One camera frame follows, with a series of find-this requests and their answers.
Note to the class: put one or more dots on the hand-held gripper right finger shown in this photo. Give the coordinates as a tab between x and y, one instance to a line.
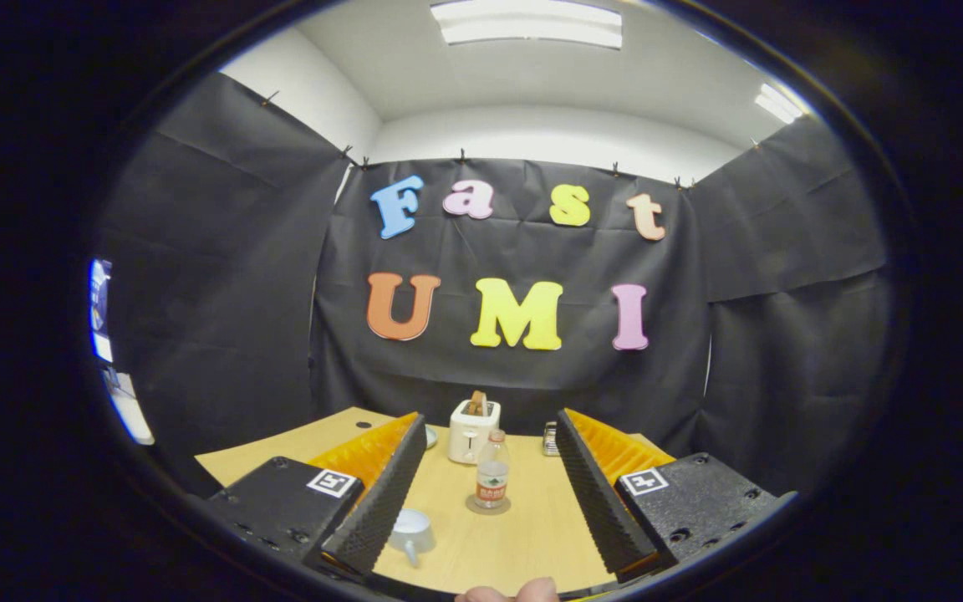
594	493

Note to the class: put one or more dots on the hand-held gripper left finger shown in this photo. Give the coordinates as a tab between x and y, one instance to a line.
381	502

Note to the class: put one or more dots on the white cup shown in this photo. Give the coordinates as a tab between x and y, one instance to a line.
411	528

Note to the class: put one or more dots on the round brown coaster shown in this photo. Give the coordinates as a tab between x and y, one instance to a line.
473	506

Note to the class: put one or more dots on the clear plastic juice bottle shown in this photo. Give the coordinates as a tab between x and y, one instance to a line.
491	477

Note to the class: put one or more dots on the pale green plate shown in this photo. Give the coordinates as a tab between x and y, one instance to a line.
430	436

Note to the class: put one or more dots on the wooden table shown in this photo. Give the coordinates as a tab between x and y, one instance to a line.
523	535

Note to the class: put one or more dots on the white toaster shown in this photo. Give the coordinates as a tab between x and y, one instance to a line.
466	439

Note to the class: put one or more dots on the brown bread slice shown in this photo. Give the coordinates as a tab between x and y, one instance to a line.
477	404

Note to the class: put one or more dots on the small ceiling light panel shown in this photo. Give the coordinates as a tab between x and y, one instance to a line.
778	103

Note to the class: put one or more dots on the large ceiling light panel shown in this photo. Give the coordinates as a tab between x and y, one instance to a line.
527	23

